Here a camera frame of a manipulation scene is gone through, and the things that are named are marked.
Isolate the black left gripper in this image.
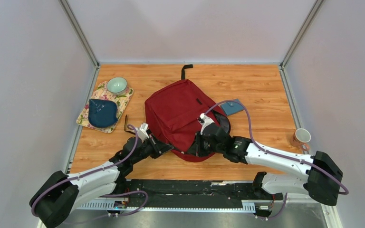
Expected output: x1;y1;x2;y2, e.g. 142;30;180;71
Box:
131;133;173;165

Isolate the blue snap wallet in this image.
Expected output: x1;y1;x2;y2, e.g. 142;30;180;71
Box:
220;99;244;116

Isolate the red backpack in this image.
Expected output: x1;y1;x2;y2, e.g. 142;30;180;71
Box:
144;65;231;162

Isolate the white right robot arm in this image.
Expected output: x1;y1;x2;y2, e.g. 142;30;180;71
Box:
198;123;346;206

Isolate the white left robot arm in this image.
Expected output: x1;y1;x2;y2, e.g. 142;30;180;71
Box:
29;135;174;228

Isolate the floral tray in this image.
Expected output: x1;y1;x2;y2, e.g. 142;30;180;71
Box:
76;81;134;133

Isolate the dark blue leaf plate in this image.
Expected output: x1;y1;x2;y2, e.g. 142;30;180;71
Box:
88;99;118;128

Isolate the light green ceramic bowl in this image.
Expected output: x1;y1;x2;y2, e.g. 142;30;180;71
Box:
106;77;128;95

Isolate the orange white mug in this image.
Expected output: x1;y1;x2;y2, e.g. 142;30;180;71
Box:
290;128;311;152

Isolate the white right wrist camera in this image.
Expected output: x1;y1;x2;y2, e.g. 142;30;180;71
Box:
198;113;214;135

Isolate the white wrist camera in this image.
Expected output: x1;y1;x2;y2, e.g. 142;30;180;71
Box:
136;122;149;142
198;113;214;135

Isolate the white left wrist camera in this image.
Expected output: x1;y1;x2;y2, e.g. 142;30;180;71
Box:
136;122;149;142

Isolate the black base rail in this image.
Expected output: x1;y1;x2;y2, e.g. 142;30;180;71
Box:
112;179;284;209

